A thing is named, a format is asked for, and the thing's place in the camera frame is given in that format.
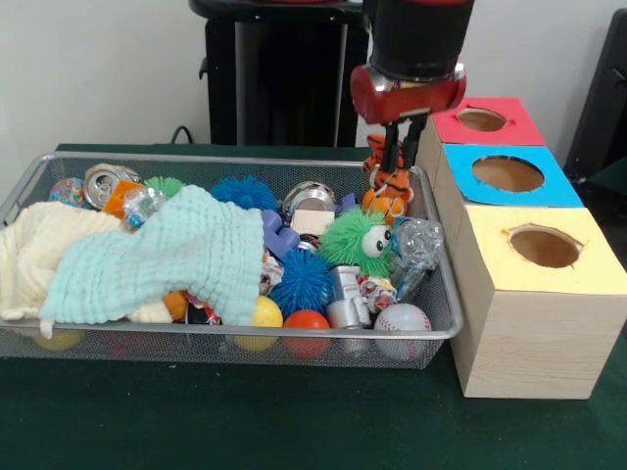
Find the silver toy robot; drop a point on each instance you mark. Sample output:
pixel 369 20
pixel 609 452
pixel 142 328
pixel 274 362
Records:
pixel 348 298

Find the blue spiky ball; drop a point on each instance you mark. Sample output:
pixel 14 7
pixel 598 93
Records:
pixel 301 281

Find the white baseball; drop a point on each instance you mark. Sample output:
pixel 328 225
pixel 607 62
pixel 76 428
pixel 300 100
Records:
pixel 402 325

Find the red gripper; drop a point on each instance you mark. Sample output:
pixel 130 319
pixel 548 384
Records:
pixel 406 100

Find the black side stand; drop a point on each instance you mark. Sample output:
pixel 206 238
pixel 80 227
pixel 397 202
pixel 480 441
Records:
pixel 602 98

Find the dark green tablecloth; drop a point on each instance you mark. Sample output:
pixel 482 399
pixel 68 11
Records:
pixel 245 416

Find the cream waffle cloth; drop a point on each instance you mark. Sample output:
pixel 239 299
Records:
pixel 29 254

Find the green spiky ball with eyes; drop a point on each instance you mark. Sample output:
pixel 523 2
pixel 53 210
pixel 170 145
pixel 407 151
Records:
pixel 348 240

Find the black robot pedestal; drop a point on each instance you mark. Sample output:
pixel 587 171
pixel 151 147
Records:
pixel 289 73

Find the crushed silver can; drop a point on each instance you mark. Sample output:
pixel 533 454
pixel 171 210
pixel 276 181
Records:
pixel 100 188

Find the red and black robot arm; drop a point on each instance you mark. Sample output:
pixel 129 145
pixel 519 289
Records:
pixel 416 34

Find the orange smooth ball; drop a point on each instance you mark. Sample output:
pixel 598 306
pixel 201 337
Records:
pixel 306 323

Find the yellow smooth ball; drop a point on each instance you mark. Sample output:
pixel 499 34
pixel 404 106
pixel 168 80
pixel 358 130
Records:
pixel 267 313

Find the wooden box with three holes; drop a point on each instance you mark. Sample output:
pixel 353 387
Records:
pixel 529 343

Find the silver mesh bin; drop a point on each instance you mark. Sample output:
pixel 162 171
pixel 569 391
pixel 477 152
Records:
pixel 318 166

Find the mint waffle cloth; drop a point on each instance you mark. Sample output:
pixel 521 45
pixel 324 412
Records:
pixel 171 254

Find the orange striped tiger plush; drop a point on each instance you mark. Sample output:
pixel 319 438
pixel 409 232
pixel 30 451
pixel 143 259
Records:
pixel 374 152

